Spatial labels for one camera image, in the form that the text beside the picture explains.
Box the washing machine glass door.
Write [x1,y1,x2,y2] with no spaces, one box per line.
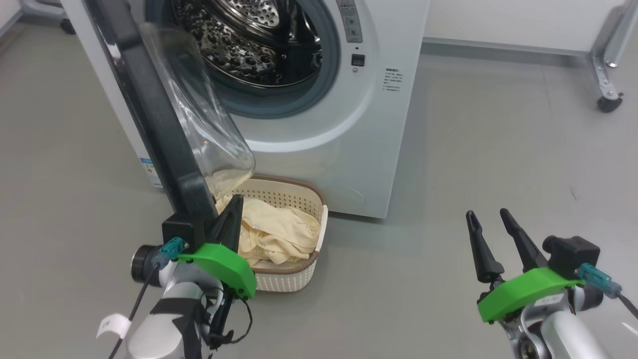
[85,0,256,240]

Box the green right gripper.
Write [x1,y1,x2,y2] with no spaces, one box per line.
[466,208,585,324]

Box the white warning sticker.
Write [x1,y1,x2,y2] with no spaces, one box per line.
[335,0,363,43]

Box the printed text label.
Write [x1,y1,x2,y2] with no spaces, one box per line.
[384,67,403,93]

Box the stainless steel washing machine drum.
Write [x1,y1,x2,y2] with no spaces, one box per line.
[169,0,322,88]

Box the white front-load washing machine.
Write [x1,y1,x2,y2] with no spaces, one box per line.
[60,0,430,220]

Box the thin black looped cable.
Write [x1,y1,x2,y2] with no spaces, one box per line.
[207,294,254,350]

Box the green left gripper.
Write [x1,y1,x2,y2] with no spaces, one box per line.
[177,194,257,300]

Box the white paper cable tag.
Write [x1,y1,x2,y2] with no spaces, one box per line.
[96,313,131,340]

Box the blue energy label sticker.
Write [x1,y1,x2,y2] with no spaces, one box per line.
[140,158,164,188]

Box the black cable with teal connector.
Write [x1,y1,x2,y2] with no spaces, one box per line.
[107,237,189,359]
[578,263,638,320]

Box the cream perforated basket brown rim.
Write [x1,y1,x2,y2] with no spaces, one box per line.
[214,174,328,293]

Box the grey metal frame with caster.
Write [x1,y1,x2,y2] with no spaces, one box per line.
[20,0,76,35]
[591,0,638,113]

